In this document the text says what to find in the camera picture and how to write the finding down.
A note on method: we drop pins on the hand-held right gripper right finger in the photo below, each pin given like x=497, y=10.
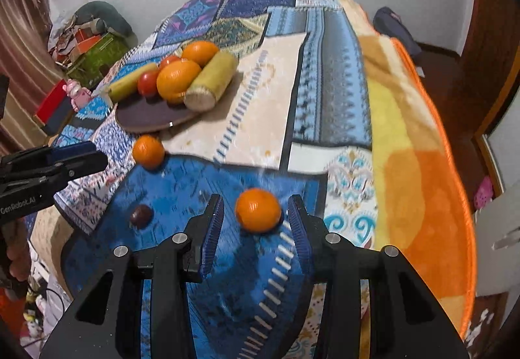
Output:
x=300, y=233

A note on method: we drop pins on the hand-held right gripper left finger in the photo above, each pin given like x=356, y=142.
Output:
x=213, y=229

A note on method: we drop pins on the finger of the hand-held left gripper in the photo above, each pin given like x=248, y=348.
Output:
x=71, y=150
x=81, y=166

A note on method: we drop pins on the small tangerine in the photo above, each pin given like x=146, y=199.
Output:
x=148, y=152
x=258, y=208

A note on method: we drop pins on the corn cob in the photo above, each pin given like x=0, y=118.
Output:
x=211, y=83
x=128, y=85

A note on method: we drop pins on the purple round plate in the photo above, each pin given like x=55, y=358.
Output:
x=150, y=113

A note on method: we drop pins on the red tomato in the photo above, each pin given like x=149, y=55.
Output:
x=147, y=83
x=168, y=61

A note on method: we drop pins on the large orange with sticker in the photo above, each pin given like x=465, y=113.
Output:
x=178, y=81

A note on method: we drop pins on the person's left hand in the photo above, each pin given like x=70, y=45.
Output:
x=18, y=257

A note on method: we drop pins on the red box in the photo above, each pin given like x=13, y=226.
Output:
x=50, y=105

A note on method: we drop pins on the pink plush toy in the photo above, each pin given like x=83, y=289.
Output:
x=78, y=93

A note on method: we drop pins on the small dark brown fruit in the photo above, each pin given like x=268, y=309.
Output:
x=141, y=216

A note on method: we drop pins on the green cardboard box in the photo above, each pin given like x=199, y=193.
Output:
x=95, y=56

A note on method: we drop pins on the pile of papers and boxes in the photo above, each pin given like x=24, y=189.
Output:
x=71, y=36

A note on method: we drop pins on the striped brown curtain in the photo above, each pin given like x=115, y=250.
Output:
x=20, y=38

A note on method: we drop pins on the orange and yellow blanket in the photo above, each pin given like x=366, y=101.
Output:
x=410, y=164

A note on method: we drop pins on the grey long pillow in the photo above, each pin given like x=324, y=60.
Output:
x=107, y=14

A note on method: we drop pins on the blue patchwork blanket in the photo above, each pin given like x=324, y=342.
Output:
x=284, y=58

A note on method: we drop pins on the pink slipper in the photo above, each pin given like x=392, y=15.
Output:
x=483, y=192

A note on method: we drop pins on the white furniture panel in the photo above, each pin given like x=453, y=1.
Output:
x=497, y=245

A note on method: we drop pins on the dark bag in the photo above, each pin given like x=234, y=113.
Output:
x=396, y=32

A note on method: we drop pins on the brown wooden door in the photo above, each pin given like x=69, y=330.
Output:
x=495, y=18

